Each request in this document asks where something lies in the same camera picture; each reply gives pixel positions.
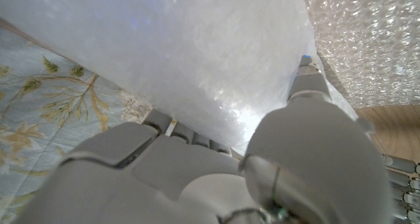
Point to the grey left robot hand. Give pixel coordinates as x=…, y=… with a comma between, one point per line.
x=405, y=184

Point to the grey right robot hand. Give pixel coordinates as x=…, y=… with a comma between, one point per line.
x=197, y=184

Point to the floral printed backdrop cloth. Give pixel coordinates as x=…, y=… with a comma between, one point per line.
x=33, y=102

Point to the clear bubble wrap roll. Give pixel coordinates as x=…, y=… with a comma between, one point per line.
x=164, y=36

